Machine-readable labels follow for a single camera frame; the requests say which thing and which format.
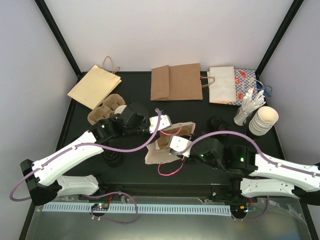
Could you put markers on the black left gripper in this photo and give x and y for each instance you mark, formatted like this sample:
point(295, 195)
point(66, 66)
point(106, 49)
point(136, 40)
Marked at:
point(145, 139)

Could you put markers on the cake print paper bag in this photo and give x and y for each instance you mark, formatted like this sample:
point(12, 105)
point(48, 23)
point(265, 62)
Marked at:
point(159, 151)

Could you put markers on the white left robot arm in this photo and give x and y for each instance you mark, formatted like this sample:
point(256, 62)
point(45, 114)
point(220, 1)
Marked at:
point(45, 178)

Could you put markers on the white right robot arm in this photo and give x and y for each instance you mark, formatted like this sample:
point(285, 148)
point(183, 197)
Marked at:
point(257, 175)

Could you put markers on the white paper coffee cup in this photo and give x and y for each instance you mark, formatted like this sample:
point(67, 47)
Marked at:
point(120, 109)

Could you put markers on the brown pulp cup carrier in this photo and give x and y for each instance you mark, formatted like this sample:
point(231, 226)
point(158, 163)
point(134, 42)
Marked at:
point(106, 109)

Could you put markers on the stack of black lids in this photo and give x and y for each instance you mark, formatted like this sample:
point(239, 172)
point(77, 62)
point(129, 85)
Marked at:
point(112, 158)

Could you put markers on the black cup lid stack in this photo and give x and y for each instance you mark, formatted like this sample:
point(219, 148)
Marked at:
point(216, 124)

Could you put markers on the stack of paper cups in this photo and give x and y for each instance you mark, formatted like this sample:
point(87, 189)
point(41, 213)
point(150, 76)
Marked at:
point(263, 120)

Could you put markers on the white plastic cutlery bunch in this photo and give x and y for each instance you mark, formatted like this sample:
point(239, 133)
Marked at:
point(248, 106)

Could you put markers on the brown kraft paper bag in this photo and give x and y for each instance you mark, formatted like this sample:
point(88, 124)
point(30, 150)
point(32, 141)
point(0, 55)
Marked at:
point(176, 83)

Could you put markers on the white paper bag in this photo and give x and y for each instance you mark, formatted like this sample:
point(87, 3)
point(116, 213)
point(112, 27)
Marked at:
point(221, 84)

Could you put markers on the red blue patterned bag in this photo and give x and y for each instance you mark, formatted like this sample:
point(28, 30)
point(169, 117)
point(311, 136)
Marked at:
point(246, 79)

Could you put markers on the tan paper bag with handles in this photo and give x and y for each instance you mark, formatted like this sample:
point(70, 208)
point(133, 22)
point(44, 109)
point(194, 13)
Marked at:
point(95, 86)

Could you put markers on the white perforated front rail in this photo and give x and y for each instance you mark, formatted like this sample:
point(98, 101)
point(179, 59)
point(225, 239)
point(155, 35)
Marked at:
point(130, 208)

